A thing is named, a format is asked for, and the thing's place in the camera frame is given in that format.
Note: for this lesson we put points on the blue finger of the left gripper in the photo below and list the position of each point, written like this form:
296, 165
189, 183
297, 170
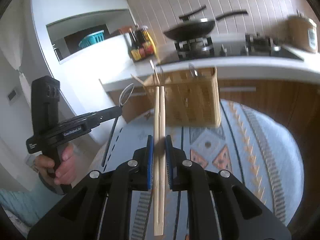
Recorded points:
96, 118

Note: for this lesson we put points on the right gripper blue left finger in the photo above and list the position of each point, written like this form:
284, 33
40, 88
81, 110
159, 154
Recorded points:
149, 151

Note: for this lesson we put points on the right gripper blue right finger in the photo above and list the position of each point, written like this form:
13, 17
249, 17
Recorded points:
168, 150

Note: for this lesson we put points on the black plastic spoon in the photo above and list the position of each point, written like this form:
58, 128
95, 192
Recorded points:
103, 161

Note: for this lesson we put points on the light blue sleeve forearm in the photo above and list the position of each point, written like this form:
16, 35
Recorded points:
30, 206

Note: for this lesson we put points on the person left hand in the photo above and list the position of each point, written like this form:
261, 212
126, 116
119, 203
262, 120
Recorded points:
65, 174

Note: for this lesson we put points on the yellow plastic utensil basket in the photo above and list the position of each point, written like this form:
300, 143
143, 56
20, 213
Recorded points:
189, 101

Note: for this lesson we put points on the patterned blue table cloth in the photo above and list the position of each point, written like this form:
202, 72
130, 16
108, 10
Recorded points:
260, 152

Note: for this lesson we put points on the teal plastic basket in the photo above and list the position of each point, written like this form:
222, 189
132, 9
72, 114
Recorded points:
91, 39

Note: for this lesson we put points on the brown tray on shelf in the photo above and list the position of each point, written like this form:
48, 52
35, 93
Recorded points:
124, 29

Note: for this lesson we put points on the black gas stove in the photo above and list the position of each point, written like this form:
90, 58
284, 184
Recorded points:
242, 45

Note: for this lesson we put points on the beige rice cooker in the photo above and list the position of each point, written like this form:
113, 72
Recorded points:
303, 32

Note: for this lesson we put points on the black wok with handle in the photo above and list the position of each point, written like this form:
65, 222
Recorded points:
199, 28

